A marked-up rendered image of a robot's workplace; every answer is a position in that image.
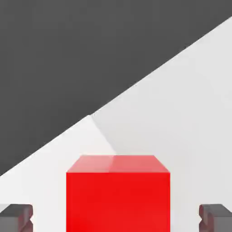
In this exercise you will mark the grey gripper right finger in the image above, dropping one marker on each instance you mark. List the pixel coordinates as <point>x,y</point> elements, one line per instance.
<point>217,220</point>

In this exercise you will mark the small red cube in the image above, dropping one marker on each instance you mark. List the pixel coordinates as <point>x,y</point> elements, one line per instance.
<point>117,199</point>

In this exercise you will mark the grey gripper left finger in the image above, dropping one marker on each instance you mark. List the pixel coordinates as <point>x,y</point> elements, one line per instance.
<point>14,219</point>

